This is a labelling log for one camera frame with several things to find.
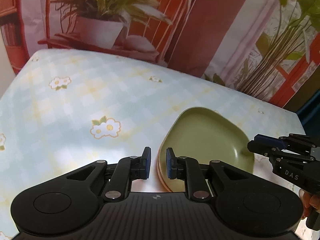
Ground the printed room scene backdrop cloth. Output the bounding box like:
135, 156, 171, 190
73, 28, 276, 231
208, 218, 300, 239
0, 0, 320, 110

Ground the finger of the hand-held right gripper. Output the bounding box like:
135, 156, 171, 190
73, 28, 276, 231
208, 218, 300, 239
254, 134, 320, 150
247, 141, 316, 161

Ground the pink plate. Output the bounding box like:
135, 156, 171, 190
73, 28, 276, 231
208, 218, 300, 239
156, 152, 173, 193

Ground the teal curtain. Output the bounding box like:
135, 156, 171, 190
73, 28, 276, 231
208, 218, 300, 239
295, 85, 320, 137

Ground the person's right hand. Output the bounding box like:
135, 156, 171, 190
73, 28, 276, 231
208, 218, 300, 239
299, 189, 320, 219

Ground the green plate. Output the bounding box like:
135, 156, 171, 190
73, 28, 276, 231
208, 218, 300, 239
159, 107, 255, 193

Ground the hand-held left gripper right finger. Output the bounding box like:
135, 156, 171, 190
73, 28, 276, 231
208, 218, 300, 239
166, 147, 260, 203

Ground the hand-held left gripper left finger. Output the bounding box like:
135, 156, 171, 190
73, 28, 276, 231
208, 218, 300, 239
59, 147, 151, 202

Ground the floral checked tablecloth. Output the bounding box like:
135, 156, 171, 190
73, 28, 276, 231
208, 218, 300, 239
0, 49, 307, 240

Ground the yellow wooden board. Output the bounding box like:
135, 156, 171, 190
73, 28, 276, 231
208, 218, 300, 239
285, 90, 313, 114

